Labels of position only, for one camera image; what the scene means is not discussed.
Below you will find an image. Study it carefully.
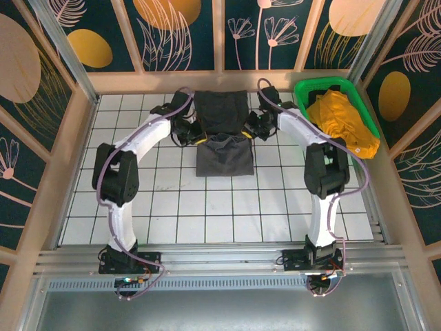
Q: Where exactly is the black t-shirt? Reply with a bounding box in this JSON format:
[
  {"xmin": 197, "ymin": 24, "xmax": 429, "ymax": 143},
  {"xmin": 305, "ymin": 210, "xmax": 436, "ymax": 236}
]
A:
[{"xmin": 194, "ymin": 89, "xmax": 255, "ymax": 178}]

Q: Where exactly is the dark garment under yellow shirt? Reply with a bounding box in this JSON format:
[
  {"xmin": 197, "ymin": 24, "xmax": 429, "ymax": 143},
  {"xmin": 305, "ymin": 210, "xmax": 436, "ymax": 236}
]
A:
[{"xmin": 307, "ymin": 88, "xmax": 328, "ymax": 111}]

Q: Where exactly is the green plastic basket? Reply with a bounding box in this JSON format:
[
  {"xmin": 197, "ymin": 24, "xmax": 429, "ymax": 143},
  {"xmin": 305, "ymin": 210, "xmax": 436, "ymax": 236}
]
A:
[{"xmin": 293, "ymin": 76, "xmax": 381, "ymax": 155}]

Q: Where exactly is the yellow t-shirt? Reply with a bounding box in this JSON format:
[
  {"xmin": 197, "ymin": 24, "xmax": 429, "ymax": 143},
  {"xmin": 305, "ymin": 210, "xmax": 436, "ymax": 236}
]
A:
[{"xmin": 305, "ymin": 88, "xmax": 380, "ymax": 160}]

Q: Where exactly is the perforated metal vent strip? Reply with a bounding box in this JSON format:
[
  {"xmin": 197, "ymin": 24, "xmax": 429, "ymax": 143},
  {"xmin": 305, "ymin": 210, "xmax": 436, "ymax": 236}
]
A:
[{"xmin": 48, "ymin": 277, "xmax": 407, "ymax": 291}]

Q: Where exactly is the grey metal sheet panel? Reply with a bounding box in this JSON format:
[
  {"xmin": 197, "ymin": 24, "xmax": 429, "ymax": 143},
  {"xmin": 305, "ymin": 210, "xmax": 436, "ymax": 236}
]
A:
[{"xmin": 20, "ymin": 272, "xmax": 428, "ymax": 331}]

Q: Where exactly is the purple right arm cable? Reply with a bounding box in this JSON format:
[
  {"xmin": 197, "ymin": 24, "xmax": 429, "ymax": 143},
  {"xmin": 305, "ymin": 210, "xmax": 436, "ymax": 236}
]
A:
[{"xmin": 257, "ymin": 78, "xmax": 372, "ymax": 298}]

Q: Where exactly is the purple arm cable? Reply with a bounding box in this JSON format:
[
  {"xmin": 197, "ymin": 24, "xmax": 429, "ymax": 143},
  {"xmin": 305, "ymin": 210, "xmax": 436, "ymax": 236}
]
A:
[
  {"xmin": 257, "ymin": 78, "xmax": 372, "ymax": 298},
  {"xmin": 95, "ymin": 86, "xmax": 196, "ymax": 301}
]

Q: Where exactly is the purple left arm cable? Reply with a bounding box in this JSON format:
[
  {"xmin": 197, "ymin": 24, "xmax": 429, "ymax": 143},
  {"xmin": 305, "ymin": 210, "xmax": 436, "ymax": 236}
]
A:
[{"xmin": 95, "ymin": 86, "xmax": 196, "ymax": 301}]

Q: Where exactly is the aluminium mounting rail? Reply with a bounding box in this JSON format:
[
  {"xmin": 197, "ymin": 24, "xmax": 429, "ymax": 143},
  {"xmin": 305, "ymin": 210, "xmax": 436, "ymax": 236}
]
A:
[{"xmin": 32, "ymin": 243, "xmax": 409, "ymax": 277}]

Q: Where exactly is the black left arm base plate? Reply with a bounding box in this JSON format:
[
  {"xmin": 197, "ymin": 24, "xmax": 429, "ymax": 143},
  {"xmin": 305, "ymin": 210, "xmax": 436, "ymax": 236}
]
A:
[{"xmin": 98, "ymin": 250, "xmax": 163, "ymax": 275}]

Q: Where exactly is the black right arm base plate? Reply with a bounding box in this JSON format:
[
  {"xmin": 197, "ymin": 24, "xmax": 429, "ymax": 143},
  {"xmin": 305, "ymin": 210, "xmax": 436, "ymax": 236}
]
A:
[{"xmin": 281, "ymin": 248, "xmax": 345, "ymax": 274}]

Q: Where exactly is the aluminium frame post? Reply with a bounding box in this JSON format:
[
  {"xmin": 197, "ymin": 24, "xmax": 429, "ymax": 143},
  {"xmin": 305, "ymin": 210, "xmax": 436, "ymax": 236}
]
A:
[
  {"xmin": 27, "ymin": 0, "xmax": 101, "ymax": 105},
  {"xmin": 347, "ymin": 0, "xmax": 399, "ymax": 84}
]

